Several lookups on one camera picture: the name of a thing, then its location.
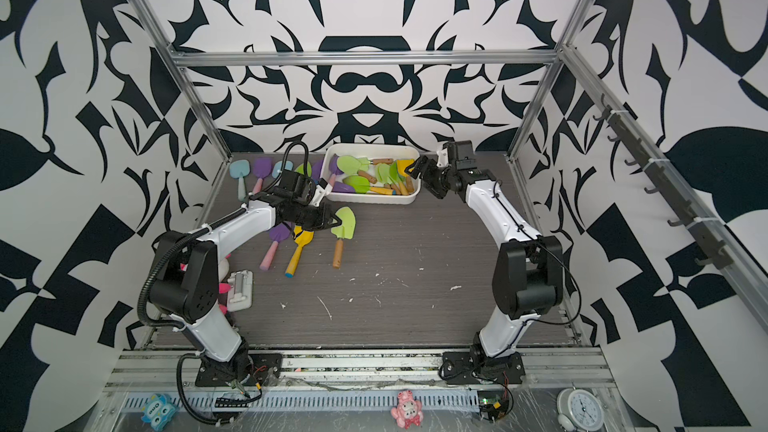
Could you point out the green shovel wooden handle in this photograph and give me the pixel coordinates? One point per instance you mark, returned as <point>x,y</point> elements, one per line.
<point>343,232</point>

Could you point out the yellow toy shovel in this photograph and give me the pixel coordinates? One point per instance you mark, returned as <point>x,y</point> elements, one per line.
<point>302,238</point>

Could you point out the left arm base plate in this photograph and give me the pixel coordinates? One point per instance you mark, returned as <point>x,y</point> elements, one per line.
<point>257,368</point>

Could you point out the pink striped plush doll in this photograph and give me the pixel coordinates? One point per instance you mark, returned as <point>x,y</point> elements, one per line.
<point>222,294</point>

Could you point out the green pointed shovel yellow handle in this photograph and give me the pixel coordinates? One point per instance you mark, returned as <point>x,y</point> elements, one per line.
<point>362,185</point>

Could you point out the blue owl toy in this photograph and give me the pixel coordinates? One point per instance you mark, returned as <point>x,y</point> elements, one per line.
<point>158,412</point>

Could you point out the white alarm clock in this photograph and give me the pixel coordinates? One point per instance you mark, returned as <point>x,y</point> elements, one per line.
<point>579,410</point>

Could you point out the black wall hook rack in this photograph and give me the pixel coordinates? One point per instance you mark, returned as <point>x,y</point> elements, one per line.
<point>689,211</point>

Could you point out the teal square shovel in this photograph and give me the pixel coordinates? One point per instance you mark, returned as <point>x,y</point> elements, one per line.
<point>239,170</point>

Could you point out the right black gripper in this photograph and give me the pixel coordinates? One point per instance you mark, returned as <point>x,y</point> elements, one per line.
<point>426,175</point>

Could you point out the white brush block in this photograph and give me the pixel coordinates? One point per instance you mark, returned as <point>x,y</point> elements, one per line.
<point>240,295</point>

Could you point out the purple pointed shovel pink handle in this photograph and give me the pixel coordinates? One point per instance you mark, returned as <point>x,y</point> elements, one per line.
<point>277,235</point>

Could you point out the pink bear toy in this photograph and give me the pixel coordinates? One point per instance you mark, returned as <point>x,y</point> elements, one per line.
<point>408,411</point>

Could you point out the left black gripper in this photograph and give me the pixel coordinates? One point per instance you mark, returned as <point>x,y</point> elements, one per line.
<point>325,211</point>

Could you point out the small green circuit board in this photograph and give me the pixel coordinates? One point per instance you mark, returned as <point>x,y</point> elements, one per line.
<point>493,408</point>

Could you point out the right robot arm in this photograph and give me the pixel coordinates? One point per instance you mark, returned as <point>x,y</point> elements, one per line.
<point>528,278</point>

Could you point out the white slotted cable duct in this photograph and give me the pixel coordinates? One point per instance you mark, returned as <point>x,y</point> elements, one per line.
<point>340,401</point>

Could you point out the purple square shovel pink handle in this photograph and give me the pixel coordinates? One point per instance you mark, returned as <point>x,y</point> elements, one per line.
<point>261,168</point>

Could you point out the white plastic storage box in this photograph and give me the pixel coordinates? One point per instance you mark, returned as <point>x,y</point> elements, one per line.
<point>388,163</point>

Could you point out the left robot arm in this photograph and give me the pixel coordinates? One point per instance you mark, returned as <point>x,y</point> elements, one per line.
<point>161,295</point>

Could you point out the green shovel brown handle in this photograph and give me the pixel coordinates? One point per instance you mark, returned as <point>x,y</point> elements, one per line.
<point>356,170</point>

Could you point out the blue toy shovel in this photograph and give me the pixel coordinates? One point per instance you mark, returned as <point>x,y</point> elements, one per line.
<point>280,166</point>

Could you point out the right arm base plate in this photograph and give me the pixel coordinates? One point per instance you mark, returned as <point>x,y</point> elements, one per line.
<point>464,368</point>

